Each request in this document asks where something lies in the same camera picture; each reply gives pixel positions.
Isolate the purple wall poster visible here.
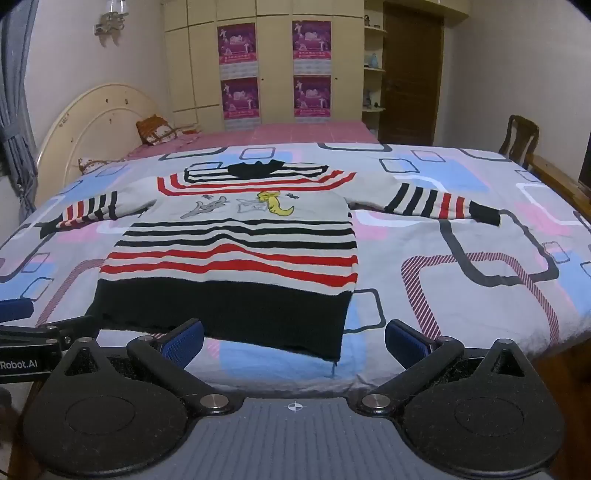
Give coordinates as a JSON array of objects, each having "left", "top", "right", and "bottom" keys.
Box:
[
  {"left": 221, "top": 77, "right": 260, "bottom": 130},
  {"left": 292, "top": 20, "right": 332, "bottom": 76},
  {"left": 293, "top": 76, "right": 332, "bottom": 123},
  {"left": 218, "top": 23, "right": 257, "bottom": 77}
]

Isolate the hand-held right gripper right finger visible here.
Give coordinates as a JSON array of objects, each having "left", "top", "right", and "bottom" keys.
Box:
[{"left": 355, "top": 319, "right": 539, "bottom": 416}]

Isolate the cream arched headboard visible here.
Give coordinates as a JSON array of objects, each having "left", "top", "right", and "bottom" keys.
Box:
[{"left": 36, "top": 83, "right": 160, "bottom": 204}]

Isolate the striped knit sweater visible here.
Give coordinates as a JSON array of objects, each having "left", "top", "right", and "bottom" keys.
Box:
[{"left": 39, "top": 159, "right": 502, "bottom": 364}]

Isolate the orange patterned pillow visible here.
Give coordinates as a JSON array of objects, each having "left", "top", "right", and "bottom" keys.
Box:
[{"left": 135, "top": 114, "right": 182, "bottom": 147}]

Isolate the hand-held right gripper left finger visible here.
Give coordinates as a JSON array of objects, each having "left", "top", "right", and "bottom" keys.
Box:
[{"left": 51, "top": 319, "right": 242, "bottom": 417}]

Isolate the white patterned pillow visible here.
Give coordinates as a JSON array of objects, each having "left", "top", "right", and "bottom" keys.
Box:
[{"left": 78, "top": 156, "right": 126, "bottom": 176}]

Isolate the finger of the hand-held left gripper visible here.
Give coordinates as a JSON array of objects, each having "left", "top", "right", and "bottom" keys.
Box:
[
  {"left": 0, "top": 316, "right": 99, "bottom": 348},
  {"left": 0, "top": 299, "right": 34, "bottom": 321}
]

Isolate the corner wall shelf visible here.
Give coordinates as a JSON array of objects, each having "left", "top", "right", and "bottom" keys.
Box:
[{"left": 363, "top": 0, "right": 387, "bottom": 141}]

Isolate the brown wooden chair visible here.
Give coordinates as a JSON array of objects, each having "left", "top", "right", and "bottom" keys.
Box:
[{"left": 499, "top": 114, "right": 540, "bottom": 169}]

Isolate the pink bed sheet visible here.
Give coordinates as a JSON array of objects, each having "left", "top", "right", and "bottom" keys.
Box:
[{"left": 127, "top": 121, "right": 380, "bottom": 158}]

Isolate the brown wooden door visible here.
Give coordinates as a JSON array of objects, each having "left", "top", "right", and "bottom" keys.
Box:
[{"left": 379, "top": 2, "right": 445, "bottom": 147}]

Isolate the yellow wooden wardrobe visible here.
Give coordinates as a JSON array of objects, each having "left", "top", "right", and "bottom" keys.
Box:
[{"left": 161, "top": 0, "right": 365, "bottom": 133}]

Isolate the grey curtain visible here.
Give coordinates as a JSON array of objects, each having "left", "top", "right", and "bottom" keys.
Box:
[{"left": 0, "top": 18, "right": 39, "bottom": 219}]

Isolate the wall lamp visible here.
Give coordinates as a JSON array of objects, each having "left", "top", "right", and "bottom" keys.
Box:
[{"left": 93, "top": 0, "right": 130, "bottom": 36}]

